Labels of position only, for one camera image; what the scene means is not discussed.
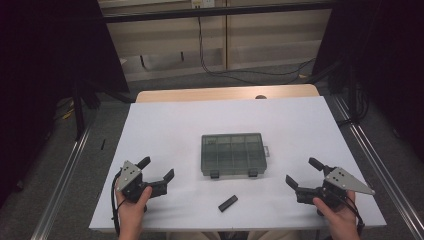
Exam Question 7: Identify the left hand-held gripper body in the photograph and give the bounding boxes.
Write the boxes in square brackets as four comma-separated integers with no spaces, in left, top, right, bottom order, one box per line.
[115,160,168,204]

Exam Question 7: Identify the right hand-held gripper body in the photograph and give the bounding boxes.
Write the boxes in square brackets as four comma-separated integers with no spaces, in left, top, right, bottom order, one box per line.
[295,166,376,210]

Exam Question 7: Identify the beige wall cabinet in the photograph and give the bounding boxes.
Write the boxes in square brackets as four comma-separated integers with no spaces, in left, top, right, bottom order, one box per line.
[99,0,333,83]

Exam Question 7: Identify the small black rectangular bar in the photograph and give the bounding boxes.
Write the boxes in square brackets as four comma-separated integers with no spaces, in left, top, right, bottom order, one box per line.
[217,194,239,213]

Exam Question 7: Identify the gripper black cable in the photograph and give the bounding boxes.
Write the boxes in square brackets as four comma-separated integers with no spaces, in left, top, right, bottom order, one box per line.
[333,191,366,236]
[110,169,123,236]

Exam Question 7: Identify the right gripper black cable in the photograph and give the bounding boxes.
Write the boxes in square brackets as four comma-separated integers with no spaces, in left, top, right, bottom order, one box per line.
[333,191,366,236]

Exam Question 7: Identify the black stand with cables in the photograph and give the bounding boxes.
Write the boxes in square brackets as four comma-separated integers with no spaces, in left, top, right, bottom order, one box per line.
[328,59,370,125]

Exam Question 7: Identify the long black floor cable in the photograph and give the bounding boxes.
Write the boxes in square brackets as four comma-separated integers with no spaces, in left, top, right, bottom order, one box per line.
[197,16,316,85]

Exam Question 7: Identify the wooden table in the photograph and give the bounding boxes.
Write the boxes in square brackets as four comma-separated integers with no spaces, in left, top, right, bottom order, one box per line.
[135,83,320,104]

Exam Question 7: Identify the black horizontal beam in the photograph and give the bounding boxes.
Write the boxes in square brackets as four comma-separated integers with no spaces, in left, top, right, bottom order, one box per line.
[102,1,334,24]

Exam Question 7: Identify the white wall outlet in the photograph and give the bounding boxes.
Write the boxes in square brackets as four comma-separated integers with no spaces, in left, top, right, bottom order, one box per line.
[191,0,216,9]

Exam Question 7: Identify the person's left hand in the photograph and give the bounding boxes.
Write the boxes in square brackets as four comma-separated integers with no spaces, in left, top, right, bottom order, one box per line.
[114,185,154,236]

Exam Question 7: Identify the metal floor rail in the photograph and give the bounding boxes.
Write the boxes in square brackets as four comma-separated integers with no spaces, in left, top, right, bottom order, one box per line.
[333,95,424,240]
[31,126,94,240]

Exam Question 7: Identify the black curtain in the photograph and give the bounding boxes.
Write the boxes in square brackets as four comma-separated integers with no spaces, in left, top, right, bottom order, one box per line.
[312,0,424,163]
[0,0,131,204]

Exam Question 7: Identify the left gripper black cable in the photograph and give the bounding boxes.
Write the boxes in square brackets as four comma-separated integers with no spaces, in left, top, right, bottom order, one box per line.
[110,169,123,236]

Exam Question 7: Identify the person's right hand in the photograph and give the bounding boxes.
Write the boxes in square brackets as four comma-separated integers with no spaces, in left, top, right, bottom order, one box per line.
[312,190,363,236]

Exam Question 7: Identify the clear grey compartment storage box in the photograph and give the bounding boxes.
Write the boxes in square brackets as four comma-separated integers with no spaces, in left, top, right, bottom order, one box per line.
[200,132,270,179]

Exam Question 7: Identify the black metal stand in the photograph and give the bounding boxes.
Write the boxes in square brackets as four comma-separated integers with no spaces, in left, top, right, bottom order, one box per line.
[71,79,102,142]

